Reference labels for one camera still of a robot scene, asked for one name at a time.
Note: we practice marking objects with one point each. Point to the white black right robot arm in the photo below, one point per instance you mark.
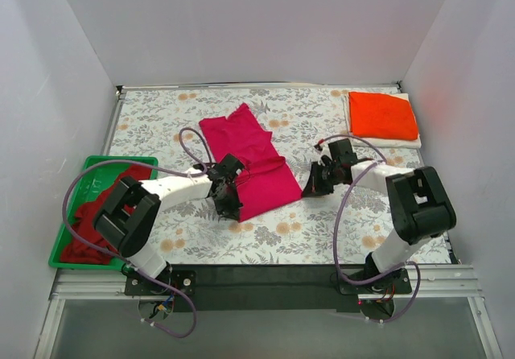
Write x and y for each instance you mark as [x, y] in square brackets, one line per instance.
[419, 206]

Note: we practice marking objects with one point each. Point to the folded orange t-shirt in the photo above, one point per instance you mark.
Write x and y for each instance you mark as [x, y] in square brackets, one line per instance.
[383, 116]

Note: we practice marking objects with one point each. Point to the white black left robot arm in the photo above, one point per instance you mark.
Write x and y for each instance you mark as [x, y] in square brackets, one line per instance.
[128, 214]

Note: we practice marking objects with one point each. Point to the dark red t-shirt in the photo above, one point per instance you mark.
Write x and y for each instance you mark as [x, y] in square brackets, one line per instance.
[92, 192]

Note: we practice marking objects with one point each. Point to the floral patterned table mat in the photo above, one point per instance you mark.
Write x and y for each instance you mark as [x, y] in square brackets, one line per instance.
[162, 123]

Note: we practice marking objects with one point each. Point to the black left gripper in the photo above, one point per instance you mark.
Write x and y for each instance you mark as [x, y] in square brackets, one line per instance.
[224, 196]

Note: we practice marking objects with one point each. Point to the folded cream t-shirt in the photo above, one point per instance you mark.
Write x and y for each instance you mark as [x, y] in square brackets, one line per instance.
[379, 142]

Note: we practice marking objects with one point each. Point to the magenta pink t-shirt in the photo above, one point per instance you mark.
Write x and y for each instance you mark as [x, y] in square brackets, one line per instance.
[267, 182]

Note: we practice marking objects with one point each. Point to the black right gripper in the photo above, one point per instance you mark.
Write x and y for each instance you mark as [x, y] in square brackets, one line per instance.
[322, 178]

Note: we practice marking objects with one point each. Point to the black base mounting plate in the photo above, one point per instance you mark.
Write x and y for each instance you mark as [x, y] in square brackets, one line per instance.
[257, 288]

